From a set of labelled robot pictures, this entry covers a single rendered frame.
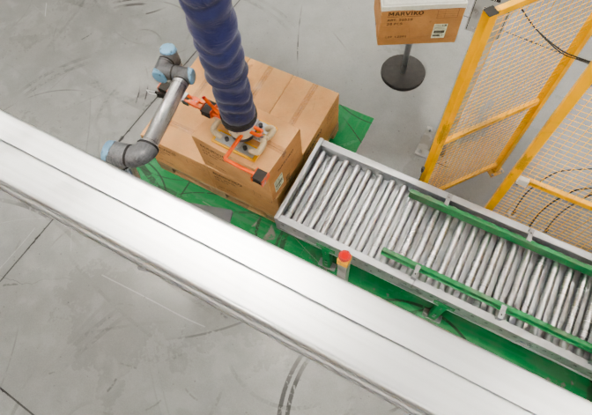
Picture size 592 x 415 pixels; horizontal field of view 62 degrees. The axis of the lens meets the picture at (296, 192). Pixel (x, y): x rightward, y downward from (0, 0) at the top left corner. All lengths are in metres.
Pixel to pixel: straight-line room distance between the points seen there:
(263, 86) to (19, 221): 2.33
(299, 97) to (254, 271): 3.40
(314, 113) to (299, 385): 1.98
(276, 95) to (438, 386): 3.52
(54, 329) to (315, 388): 2.01
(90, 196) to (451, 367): 0.43
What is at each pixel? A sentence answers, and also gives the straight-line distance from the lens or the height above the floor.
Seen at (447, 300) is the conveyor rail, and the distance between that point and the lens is 3.29.
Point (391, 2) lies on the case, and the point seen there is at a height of 1.02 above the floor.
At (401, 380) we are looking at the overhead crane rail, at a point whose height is 3.21.
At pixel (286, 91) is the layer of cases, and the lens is 3.94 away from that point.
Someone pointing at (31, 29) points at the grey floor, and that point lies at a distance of 5.93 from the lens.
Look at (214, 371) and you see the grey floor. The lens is 3.82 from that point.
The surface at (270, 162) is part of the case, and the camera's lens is 3.17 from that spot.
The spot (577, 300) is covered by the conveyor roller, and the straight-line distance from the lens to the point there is 3.60.
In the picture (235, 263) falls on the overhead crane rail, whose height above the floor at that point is 3.20.
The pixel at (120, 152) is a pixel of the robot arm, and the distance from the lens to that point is 2.59.
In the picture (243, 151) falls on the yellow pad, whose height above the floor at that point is 0.97.
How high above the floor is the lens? 3.72
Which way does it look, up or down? 65 degrees down
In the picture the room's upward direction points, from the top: 8 degrees counter-clockwise
